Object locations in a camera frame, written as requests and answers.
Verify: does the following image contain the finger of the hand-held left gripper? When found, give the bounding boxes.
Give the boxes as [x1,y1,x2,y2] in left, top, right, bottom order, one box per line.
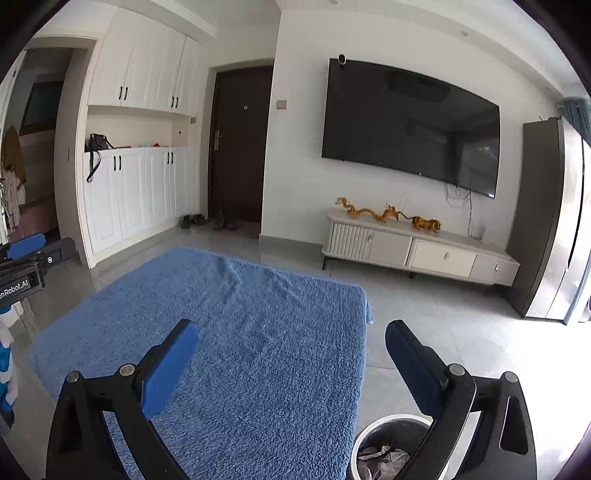
[42,237,75,278]
[0,233,47,262]

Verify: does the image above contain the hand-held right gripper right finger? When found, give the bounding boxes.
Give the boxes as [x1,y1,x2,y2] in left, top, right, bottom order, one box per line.
[385,319,537,480]

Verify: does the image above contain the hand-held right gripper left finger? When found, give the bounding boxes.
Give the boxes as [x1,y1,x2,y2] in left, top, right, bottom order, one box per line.
[46,318,201,480]

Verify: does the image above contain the white trash bin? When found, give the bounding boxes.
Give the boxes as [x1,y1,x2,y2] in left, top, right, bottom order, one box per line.
[350,414,444,480]

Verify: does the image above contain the hanging clothes on rack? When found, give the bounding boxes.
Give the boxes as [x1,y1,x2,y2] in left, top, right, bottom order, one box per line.
[0,124,28,227]

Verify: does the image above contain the blue fluffy blanket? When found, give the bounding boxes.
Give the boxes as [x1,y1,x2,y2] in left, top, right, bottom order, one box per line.
[25,247,375,480]

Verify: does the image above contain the white shoe cabinet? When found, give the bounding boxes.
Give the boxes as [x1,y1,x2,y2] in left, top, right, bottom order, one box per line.
[76,7,204,268]

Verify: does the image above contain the white television cabinet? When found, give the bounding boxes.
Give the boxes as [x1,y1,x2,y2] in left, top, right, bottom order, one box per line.
[321,208,522,296]

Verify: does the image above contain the black handbag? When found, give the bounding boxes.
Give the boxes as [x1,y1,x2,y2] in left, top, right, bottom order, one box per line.
[84,133,116,183]

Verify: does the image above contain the golden tiger ornament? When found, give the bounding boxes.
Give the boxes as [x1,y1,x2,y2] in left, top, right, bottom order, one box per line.
[411,216,443,234]

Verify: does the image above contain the golden dragon ornament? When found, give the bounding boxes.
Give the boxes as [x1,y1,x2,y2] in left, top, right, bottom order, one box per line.
[335,197,411,223]

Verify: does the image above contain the dark grey refrigerator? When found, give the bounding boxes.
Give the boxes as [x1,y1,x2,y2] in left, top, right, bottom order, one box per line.
[505,117,591,324]

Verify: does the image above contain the dark brown entrance door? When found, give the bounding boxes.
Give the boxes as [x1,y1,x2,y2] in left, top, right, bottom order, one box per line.
[206,65,275,227]

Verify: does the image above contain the blue grey curtain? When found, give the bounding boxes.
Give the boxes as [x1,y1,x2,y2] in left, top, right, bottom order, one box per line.
[561,98,591,144]

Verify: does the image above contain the black television cable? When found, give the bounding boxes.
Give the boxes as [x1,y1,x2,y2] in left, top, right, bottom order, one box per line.
[444,182,476,236]

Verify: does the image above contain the wall-mounted black television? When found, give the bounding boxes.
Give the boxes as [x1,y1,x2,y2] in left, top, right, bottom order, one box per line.
[321,58,502,199]

